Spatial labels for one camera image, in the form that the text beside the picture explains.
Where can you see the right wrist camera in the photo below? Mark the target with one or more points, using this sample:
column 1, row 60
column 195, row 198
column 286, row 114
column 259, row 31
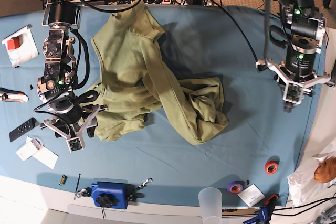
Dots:
column 75, row 144

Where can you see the silver carabiner clip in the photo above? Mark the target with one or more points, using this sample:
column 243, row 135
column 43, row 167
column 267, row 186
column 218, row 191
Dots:
column 144, row 183

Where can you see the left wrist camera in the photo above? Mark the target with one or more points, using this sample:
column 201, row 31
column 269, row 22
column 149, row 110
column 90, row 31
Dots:
column 293, row 92

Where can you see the black remote control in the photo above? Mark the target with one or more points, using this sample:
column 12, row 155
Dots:
column 23, row 129

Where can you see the white card box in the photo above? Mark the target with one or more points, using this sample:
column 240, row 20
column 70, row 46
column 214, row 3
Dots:
column 31, row 147

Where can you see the small green battery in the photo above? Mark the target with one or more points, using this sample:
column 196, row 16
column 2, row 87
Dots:
column 63, row 180

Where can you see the white plastic bag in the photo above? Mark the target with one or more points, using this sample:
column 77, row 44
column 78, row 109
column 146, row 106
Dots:
column 302, row 185

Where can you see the small orange box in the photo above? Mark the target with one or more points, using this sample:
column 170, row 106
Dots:
column 13, row 43

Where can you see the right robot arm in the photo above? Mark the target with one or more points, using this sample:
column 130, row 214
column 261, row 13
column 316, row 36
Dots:
column 66, row 69

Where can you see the blue clamp mount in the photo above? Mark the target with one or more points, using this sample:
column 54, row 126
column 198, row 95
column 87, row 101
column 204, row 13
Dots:
column 112, row 195

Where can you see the purple tape roll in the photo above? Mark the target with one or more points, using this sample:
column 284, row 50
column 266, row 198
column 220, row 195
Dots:
column 235, row 187

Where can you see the white printed card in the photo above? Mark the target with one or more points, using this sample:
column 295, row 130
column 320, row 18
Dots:
column 251, row 195

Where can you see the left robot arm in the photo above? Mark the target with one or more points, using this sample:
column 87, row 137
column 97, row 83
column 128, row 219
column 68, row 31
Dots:
column 301, row 33

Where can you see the translucent plastic cup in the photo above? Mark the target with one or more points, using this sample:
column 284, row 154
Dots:
column 210, row 201

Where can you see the black zip tie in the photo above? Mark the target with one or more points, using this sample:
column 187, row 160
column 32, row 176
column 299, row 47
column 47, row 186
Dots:
column 76, row 188

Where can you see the orange tape roll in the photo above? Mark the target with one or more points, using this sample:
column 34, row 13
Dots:
column 271, row 167

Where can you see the orange white utility knife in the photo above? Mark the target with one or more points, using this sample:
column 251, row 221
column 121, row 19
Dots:
column 13, row 96

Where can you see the olive green t-shirt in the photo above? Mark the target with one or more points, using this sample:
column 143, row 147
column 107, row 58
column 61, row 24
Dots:
column 135, row 81

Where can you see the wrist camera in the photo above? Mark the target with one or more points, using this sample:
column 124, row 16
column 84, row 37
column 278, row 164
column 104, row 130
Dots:
column 75, row 144
column 293, row 92

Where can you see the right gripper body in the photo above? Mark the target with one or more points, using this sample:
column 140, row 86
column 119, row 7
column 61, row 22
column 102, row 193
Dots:
column 72, row 121

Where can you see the brown bread roll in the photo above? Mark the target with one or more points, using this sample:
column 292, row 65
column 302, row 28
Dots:
column 325, row 171

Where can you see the white paper card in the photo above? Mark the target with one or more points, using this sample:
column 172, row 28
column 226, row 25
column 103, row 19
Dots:
column 46, row 157

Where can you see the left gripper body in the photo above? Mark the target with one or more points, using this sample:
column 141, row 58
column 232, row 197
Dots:
column 298, row 67

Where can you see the blue spring clamp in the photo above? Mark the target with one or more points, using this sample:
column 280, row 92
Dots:
column 265, row 212

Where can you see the blue table cloth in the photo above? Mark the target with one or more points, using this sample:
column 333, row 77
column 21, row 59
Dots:
column 198, row 42

